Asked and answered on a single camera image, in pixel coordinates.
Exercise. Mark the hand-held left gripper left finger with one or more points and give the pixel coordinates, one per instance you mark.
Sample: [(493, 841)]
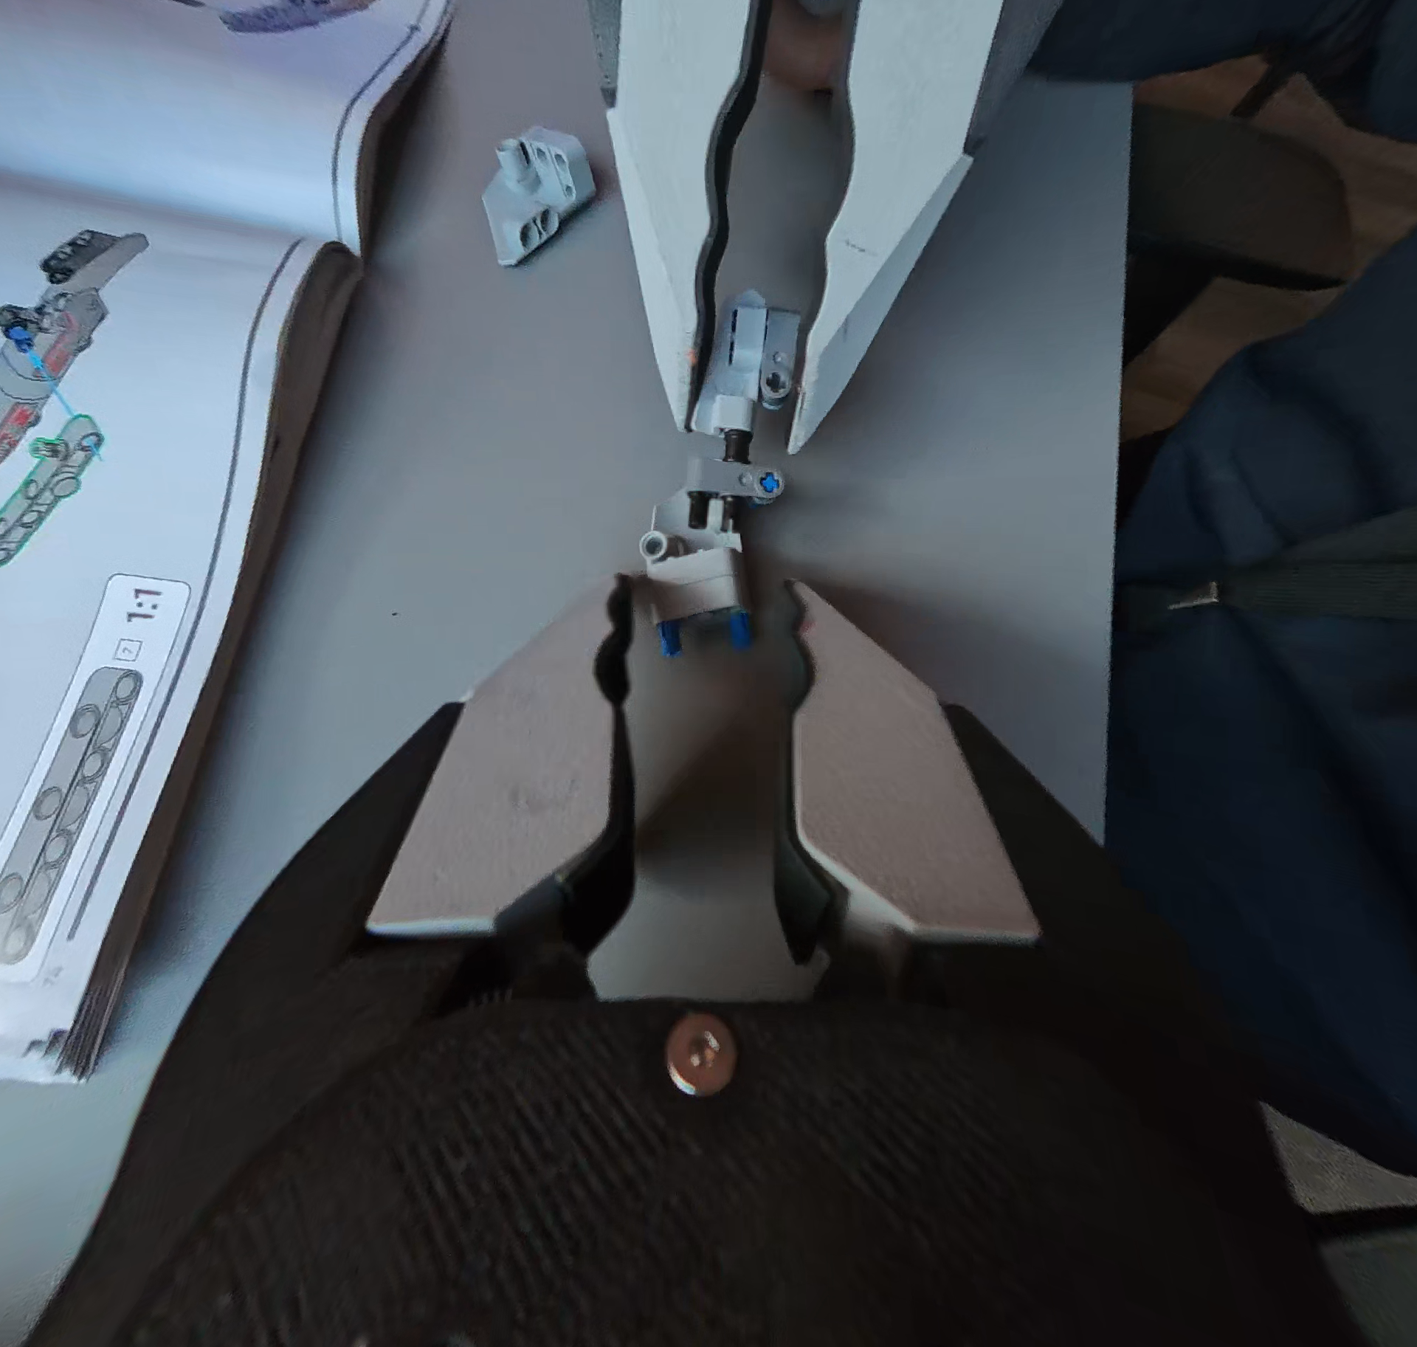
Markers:
[(521, 804)]

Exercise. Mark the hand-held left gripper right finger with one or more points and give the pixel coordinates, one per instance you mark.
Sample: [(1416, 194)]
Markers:
[(886, 804)]

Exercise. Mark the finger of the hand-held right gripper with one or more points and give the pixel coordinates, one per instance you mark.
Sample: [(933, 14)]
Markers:
[(919, 96), (676, 96)]

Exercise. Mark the grey lego piece black pin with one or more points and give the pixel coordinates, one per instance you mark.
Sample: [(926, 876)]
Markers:
[(739, 355)]

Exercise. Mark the grey lego assembly blue pins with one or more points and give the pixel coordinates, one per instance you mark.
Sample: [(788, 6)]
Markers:
[(697, 579)]

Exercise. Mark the grey angled lego piece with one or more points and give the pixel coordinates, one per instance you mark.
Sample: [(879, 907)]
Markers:
[(537, 196)]

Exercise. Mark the lego instruction booklet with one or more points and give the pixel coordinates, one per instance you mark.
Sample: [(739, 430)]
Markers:
[(133, 484)]

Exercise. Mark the person's right hand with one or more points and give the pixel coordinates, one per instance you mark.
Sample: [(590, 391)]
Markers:
[(800, 47)]

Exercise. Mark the dark chair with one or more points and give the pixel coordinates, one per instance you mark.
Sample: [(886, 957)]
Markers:
[(1230, 196)]

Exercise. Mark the person's dark blue clothing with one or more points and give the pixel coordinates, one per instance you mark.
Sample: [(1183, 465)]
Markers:
[(1274, 761)]

